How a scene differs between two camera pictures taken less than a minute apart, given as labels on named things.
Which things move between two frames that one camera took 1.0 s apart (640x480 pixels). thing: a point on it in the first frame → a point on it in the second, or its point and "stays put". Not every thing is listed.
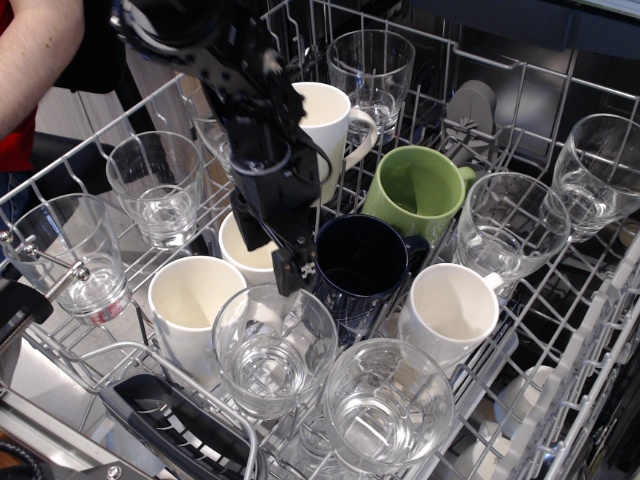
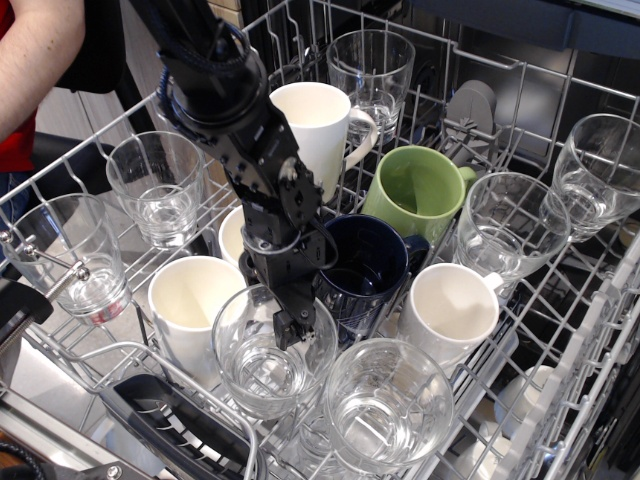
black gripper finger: x=295 y=267 → x=292 y=327
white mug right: x=450 y=310 stays put
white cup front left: x=185 y=296 stays put
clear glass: x=274 y=354 stays put
